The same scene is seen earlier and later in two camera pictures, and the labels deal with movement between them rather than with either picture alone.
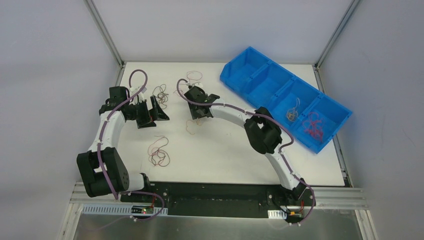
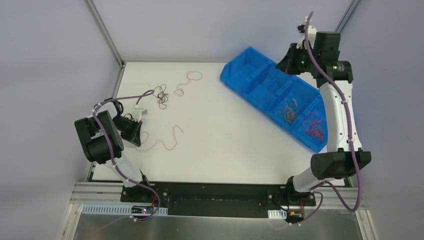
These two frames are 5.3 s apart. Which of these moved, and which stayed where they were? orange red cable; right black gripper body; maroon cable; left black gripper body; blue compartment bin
Moved: maroon cable; right black gripper body; left black gripper body
Stayed: blue compartment bin; orange red cable
